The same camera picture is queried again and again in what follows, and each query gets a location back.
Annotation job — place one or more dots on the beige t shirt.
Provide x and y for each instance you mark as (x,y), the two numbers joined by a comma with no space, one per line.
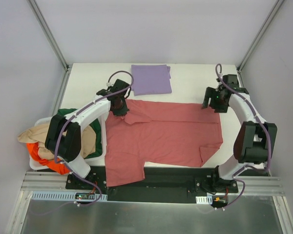
(38,134)

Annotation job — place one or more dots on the left white cable duct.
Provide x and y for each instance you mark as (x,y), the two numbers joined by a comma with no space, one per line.
(67,196)

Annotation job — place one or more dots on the left aluminium frame post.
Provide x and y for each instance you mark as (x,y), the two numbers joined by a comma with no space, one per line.
(48,33)

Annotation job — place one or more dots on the orange t shirt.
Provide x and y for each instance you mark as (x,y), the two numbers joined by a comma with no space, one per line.
(33,149)

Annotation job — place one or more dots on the green t shirt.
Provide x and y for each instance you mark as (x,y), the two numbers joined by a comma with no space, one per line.
(97,131)

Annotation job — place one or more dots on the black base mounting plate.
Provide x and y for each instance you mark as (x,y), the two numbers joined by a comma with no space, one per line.
(164,185)

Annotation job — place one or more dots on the pink t shirt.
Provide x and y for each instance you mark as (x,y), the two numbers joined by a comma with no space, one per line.
(181,134)

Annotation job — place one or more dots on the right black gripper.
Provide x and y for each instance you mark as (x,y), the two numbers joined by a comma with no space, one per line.
(210,98)

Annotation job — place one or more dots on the folded purple t shirt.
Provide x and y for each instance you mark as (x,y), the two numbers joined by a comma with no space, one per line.
(151,79)

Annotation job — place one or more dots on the white cable duct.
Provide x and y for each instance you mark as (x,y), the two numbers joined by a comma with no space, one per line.
(204,200)
(67,196)

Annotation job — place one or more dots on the aluminium frame post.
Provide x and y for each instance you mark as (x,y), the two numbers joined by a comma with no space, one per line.
(48,33)
(264,27)

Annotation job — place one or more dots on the white laundry basket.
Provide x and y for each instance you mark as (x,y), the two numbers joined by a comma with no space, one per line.
(90,161)

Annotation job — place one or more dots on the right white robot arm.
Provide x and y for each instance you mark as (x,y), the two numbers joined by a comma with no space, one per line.
(255,141)

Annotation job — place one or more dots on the right white cable duct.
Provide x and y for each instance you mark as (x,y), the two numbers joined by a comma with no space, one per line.
(204,200)

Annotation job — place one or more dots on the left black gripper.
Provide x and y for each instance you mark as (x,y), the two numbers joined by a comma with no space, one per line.
(120,111)

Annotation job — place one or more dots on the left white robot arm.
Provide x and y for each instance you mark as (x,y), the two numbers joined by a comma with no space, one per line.
(64,136)

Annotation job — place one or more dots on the right aluminium frame post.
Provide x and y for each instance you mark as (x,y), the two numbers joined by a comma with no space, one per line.
(264,27)

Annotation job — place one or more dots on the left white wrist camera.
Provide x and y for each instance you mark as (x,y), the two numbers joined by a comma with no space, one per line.
(109,84)

